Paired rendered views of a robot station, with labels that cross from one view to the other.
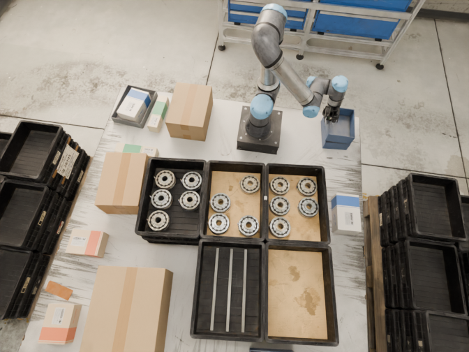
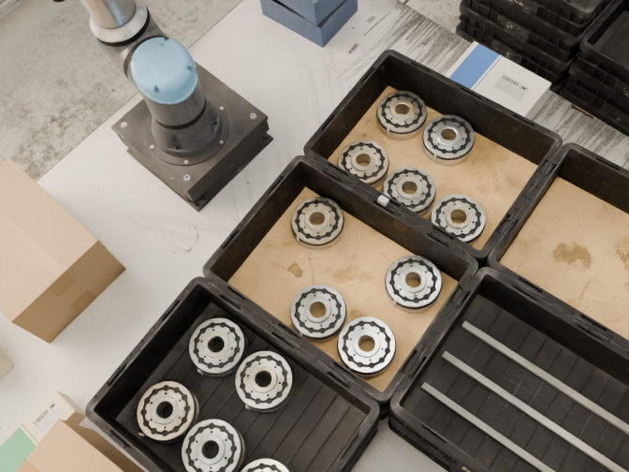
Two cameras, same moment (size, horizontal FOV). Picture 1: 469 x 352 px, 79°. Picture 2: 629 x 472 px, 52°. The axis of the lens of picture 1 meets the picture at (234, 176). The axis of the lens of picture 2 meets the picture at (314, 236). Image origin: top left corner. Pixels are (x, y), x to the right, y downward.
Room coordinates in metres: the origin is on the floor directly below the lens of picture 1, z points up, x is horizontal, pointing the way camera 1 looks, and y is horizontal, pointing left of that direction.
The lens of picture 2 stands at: (0.19, 0.31, 1.98)
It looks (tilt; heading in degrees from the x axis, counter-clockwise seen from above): 65 degrees down; 316
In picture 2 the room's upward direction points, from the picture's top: 11 degrees counter-clockwise
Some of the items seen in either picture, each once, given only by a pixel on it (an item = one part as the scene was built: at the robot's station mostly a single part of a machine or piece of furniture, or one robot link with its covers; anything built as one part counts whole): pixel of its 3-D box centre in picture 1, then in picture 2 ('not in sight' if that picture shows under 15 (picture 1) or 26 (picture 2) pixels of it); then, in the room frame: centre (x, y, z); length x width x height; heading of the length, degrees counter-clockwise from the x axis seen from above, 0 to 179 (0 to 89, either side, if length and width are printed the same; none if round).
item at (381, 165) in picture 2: (280, 185); (362, 161); (0.57, -0.24, 0.86); 0.10 x 0.10 x 0.01
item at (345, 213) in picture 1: (345, 214); (493, 91); (0.46, -0.61, 0.75); 0.20 x 0.12 x 0.09; 176
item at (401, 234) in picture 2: (234, 202); (339, 279); (0.46, 0.00, 0.87); 0.40 x 0.30 x 0.11; 179
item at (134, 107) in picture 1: (135, 106); not in sight; (1.11, 0.64, 0.75); 0.20 x 0.12 x 0.09; 163
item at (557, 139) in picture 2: (296, 202); (430, 148); (0.45, -0.30, 0.92); 0.40 x 0.30 x 0.02; 179
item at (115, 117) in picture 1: (135, 106); not in sight; (1.13, 0.65, 0.73); 0.27 x 0.20 x 0.05; 167
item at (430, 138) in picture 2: (308, 207); (448, 136); (0.45, -0.38, 0.86); 0.10 x 0.10 x 0.01
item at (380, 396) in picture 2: (234, 198); (338, 269); (0.46, 0.00, 0.92); 0.40 x 0.30 x 0.02; 179
